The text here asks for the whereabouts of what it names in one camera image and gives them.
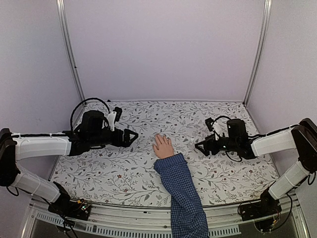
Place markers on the right aluminium frame post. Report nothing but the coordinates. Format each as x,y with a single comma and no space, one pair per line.
259,51

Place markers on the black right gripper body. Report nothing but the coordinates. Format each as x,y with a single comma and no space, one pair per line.
215,150

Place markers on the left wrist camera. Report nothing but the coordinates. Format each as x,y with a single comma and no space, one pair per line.
114,117

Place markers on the clear nail polish bottle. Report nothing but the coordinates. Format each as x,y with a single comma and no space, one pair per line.
191,144

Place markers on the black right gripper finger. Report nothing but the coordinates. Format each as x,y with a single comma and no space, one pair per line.
202,149
205,144

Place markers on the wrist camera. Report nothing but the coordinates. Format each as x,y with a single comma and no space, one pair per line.
114,117
214,127

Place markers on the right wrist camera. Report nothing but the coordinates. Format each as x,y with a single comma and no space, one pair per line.
214,127

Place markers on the blue checkered sleeve forearm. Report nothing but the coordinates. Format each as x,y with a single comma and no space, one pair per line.
188,219

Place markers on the person's bare hand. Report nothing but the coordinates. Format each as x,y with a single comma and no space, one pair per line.
163,147

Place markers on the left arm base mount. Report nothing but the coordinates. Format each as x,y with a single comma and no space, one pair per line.
79,209

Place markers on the left aluminium frame post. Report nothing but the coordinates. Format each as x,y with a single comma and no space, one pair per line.
68,46

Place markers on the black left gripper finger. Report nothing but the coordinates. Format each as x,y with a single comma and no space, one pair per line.
127,143
130,135

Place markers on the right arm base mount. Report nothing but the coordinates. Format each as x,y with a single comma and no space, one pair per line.
260,209

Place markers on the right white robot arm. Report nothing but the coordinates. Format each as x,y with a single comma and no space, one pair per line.
302,137

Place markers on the front aluminium rail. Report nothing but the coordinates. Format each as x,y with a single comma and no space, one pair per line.
112,221

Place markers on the floral patterned table mat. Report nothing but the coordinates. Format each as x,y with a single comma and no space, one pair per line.
126,176

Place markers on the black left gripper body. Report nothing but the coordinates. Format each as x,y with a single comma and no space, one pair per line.
116,141

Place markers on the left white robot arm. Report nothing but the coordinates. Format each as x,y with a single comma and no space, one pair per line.
95,131

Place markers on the aluminium frame post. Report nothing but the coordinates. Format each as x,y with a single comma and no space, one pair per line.
259,51
68,46

